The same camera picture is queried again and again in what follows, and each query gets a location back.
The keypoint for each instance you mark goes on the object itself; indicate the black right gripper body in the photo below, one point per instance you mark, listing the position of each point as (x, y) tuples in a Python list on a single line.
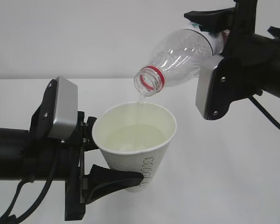
[(243, 26)]

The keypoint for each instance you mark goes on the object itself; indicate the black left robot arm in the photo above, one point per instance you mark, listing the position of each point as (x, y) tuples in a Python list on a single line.
[(31, 155)]

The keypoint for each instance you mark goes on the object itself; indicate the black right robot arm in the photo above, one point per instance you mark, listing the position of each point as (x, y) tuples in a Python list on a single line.
[(248, 65)]

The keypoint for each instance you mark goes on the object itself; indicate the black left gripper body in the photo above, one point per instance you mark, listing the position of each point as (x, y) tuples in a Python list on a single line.
[(77, 143)]

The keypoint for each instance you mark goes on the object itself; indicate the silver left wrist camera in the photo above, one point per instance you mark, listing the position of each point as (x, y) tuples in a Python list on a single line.
[(56, 117)]

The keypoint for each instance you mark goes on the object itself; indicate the white paper cup green logo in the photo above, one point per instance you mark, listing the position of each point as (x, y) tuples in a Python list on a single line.
[(135, 137)]

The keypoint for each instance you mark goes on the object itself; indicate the clear water bottle red label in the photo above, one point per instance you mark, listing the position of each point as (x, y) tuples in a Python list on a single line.
[(178, 59)]

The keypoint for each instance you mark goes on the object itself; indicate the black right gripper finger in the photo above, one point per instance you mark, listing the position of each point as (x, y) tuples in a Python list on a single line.
[(212, 21)]

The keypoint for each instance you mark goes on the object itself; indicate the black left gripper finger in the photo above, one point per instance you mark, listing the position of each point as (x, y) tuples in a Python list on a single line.
[(91, 135), (103, 181)]

